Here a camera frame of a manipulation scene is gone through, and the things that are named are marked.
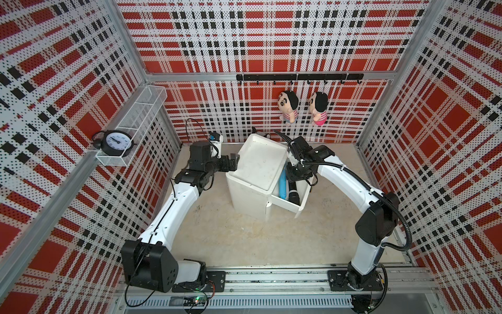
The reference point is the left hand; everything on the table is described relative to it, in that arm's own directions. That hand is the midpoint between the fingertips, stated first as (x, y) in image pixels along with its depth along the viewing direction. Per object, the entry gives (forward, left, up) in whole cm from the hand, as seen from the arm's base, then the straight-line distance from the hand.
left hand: (231, 155), depth 81 cm
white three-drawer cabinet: (-14, -10, -2) cm, 17 cm away
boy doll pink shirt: (+32, -42, +4) cm, 52 cm away
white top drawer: (-12, -28, -9) cm, 32 cm away
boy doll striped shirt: (+26, -25, +8) cm, 37 cm away
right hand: (-5, -27, -8) cm, 29 cm away
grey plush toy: (+22, -8, -6) cm, 24 cm away
